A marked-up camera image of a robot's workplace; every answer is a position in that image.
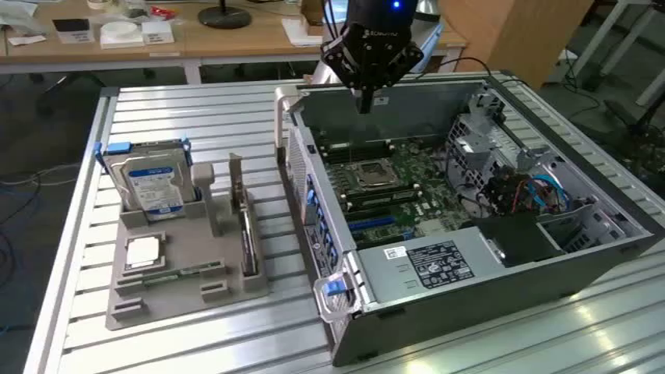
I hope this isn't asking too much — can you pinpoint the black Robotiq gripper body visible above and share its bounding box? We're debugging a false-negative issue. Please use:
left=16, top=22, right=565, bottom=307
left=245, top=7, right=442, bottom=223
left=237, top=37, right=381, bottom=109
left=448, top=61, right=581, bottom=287
left=341, top=0, right=418, bottom=91

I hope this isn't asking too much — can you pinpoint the graphics card with black shroud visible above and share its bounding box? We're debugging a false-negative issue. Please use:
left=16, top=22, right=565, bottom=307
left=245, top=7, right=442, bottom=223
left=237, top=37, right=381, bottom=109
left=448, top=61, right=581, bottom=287
left=228, top=152, right=261, bottom=277

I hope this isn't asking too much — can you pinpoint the white booklet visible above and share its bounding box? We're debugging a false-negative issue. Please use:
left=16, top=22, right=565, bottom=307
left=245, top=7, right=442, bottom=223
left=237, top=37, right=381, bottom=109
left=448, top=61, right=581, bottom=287
left=281, top=17, right=326, bottom=47

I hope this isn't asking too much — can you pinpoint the brown cardboard box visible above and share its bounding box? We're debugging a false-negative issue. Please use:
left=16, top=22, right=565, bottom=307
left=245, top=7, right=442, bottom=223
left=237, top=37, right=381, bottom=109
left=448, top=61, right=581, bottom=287
left=300, top=0, right=326, bottom=26

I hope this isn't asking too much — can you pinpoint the wooden desk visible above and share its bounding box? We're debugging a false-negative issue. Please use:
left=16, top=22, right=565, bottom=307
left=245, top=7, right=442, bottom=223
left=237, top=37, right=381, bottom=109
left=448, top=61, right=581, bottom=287
left=0, top=0, right=188, bottom=85
left=184, top=0, right=469, bottom=85

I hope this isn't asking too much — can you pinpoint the wooden cabinet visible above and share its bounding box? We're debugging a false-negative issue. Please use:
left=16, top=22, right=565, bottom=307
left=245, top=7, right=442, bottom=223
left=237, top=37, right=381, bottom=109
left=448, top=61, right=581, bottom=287
left=438, top=0, right=597, bottom=90

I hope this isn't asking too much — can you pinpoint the black RAM slot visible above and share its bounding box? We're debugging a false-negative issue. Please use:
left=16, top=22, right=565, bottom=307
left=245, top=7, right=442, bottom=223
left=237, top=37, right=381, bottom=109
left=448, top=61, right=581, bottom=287
left=324, top=150, right=396, bottom=163
left=320, top=141, right=394, bottom=153

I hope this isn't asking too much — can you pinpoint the black round lamp base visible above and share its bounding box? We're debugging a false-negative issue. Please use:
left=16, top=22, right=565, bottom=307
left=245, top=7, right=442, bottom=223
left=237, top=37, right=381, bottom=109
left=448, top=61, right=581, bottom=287
left=196, top=0, right=253, bottom=30

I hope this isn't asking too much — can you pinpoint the perforated metal disk bay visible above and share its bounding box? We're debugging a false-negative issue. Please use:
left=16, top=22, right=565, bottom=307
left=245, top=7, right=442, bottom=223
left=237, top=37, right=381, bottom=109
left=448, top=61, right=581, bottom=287
left=444, top=93, right=524, bottom=196

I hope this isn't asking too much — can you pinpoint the CPU socket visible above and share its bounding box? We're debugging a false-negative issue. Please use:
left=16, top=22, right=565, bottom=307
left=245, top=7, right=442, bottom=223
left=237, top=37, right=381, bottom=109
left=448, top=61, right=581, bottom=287
left=328, top=157, right=414, bottom=192

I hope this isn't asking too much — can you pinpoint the small white box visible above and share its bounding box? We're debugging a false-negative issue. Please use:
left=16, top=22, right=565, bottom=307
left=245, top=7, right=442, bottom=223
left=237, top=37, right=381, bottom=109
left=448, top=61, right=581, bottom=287
left=140, top=19, right=176, bottom=46

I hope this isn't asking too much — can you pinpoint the blue expansion slot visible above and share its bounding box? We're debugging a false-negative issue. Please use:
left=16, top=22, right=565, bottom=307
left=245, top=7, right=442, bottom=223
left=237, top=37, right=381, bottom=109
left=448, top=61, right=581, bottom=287
left=348, top=215, right=398, bottom=231

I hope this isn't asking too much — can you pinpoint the black floor stand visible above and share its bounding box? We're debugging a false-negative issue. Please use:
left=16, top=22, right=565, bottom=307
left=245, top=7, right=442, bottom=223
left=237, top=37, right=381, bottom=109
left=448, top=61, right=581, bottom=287
left=601, top=73, right=665, bottom=168

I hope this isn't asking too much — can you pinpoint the hard disk in blue caddy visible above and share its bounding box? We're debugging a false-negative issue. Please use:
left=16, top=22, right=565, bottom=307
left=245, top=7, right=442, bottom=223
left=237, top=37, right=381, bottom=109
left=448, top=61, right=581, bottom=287
left=95, top=138, right=195, bottom=224

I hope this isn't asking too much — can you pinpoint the white box with black top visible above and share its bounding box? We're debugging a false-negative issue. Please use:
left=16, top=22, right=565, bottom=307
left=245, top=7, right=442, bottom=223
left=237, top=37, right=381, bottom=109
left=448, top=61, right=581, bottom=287
left=51, top=18, right=97, bottom=44

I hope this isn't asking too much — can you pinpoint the grey power supply unit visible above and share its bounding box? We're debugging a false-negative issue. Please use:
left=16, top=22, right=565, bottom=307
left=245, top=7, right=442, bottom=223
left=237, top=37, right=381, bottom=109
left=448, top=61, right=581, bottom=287
left=356, top=227, right=508, bottom=305

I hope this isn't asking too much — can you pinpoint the grey parts rack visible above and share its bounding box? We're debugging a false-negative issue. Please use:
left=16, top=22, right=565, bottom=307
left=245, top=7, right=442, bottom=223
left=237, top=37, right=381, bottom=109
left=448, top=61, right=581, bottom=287
left=105, top=162, right=270, bottom=332

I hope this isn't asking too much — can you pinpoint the black chair base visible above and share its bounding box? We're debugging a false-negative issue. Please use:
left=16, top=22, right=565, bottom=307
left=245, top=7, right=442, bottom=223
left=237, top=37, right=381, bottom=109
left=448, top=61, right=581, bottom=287
left=28, top=72, right=105, bottom=116

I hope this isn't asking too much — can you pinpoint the blue case latch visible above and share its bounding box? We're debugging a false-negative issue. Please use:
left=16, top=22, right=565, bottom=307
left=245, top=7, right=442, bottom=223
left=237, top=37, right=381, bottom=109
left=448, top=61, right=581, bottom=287
left=321, top=278, right=346, bottom=301

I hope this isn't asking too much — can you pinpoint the clear plastic bag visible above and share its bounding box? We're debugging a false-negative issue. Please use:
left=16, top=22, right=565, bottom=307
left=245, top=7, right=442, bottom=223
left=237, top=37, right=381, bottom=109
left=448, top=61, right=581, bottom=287
left=0, top=2, right=51, bottom=36

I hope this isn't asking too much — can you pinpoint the silver CPU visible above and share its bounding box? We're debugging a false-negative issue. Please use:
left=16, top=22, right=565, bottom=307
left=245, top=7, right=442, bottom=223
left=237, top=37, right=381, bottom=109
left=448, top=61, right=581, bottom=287
left=124, top=237, right=163, bottom=270

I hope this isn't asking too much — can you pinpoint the green RAM stick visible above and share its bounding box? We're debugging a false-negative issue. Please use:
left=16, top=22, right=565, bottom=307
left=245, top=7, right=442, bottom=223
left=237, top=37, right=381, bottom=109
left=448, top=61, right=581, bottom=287
left=143, top=261, right=223, bottom=284

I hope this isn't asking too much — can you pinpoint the open dark grey PC case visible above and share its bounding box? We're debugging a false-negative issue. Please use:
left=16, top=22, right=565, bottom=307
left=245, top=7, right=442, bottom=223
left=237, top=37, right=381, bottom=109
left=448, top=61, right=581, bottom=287
left=273, top=69, right=665, bottom=368

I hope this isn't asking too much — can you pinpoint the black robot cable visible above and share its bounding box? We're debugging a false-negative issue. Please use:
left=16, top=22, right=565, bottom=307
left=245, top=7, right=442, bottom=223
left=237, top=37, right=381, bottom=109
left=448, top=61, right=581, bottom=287
left=320, top=0, right=346, bottom=44

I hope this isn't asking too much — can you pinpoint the black power cable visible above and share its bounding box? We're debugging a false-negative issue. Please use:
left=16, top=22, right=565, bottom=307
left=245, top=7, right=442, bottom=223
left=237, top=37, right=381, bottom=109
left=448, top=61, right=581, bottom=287
left=422, top=57, right=521, bottom=83

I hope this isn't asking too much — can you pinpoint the white table frame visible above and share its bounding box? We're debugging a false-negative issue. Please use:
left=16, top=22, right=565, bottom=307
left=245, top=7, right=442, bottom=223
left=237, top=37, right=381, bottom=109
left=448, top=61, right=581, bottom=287
left=570, top=0, right=665, bottom=106

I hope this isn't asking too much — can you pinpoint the blue wire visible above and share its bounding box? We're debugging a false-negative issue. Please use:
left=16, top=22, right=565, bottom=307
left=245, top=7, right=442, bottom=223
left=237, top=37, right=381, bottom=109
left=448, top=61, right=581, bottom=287
left=524, top=173, right=573, bottom=213

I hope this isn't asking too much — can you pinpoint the white floor cable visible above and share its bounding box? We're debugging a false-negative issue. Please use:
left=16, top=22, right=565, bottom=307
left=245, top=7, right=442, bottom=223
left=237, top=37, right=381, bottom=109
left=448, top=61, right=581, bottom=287
left=0, top=162, right=80, bottom=189

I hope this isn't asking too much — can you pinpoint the blue floor cable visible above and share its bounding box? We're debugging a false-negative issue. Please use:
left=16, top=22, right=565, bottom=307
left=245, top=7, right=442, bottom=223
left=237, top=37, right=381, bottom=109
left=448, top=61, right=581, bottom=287
left=0, top=186, right=43, bottom=336

